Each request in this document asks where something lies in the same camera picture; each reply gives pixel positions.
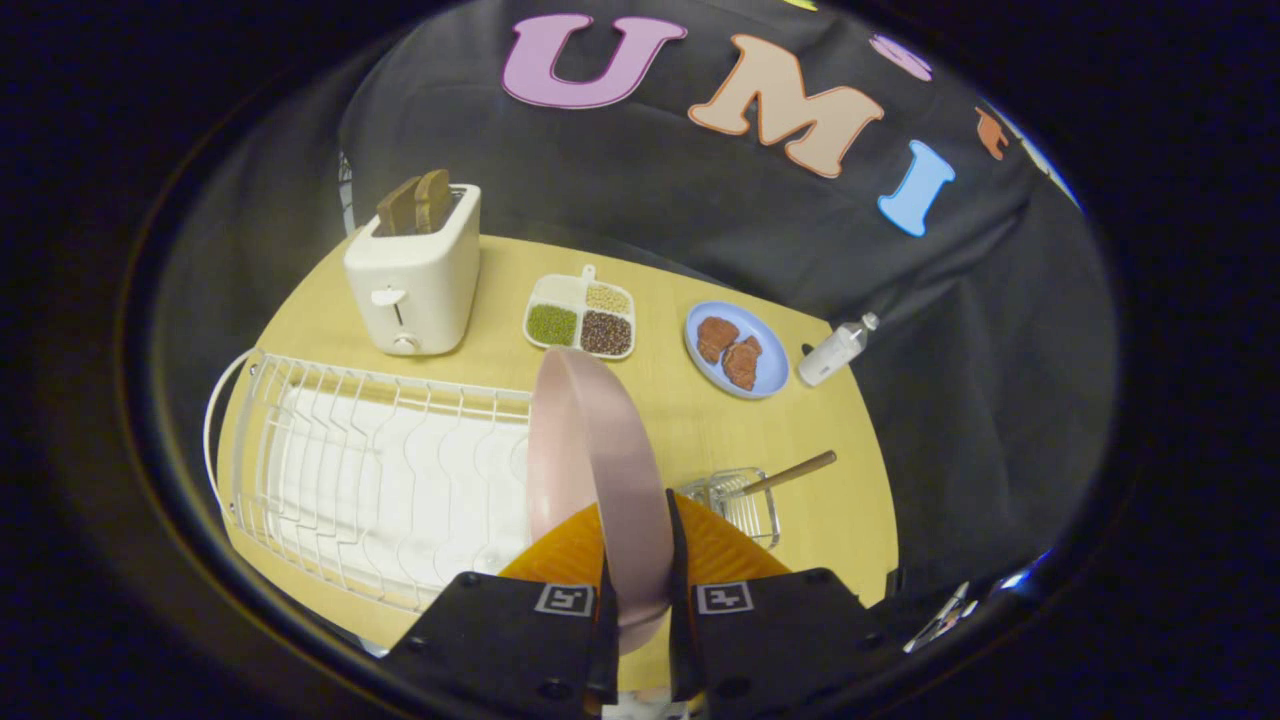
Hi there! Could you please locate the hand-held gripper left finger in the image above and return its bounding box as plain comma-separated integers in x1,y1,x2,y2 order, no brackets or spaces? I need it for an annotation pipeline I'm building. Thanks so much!
383,503,620,719

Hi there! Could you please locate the pink plate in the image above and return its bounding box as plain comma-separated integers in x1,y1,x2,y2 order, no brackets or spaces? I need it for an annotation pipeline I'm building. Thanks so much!
526,347,675,656

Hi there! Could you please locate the black backdrop cloth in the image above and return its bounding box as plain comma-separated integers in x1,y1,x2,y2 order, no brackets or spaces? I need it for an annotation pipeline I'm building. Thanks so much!
160,0,1119,601

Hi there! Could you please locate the white toaster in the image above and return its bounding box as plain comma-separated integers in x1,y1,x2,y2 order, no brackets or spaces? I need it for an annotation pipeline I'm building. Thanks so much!
343,184,482,357

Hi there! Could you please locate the blue plate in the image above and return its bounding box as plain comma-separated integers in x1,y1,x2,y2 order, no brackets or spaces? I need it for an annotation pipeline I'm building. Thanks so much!
684,301,791,400

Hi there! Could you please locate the wooden handled spoon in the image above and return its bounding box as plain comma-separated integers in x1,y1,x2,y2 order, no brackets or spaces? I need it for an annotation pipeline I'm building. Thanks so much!
730,450,838,500

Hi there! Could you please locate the white plastic bottle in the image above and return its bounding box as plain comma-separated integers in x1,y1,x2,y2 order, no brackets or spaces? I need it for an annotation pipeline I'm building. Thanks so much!
796,312,881,388

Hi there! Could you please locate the brown meat piece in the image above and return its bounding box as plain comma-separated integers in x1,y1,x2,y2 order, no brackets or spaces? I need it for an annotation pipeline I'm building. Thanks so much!
696,316,741,365
722,335,764,392

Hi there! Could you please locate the white wire basket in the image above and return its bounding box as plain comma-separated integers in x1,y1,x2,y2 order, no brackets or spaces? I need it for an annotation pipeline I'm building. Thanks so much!
679,467,782,551

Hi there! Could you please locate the brown toast slice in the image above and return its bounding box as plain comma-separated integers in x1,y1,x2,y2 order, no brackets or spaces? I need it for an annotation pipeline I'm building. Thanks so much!
376,176,423,237
415,168,453,234

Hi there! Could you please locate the white divided tray with beans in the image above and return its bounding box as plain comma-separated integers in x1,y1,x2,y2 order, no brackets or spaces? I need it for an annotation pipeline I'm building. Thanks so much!
523,264,637,361

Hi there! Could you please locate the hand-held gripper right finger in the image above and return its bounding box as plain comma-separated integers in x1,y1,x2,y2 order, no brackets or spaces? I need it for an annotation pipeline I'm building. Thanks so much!
666,489,879,715

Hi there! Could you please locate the white wire dish rack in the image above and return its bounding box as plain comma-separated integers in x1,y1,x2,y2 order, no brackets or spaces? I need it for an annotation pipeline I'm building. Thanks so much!
204,347,534,613

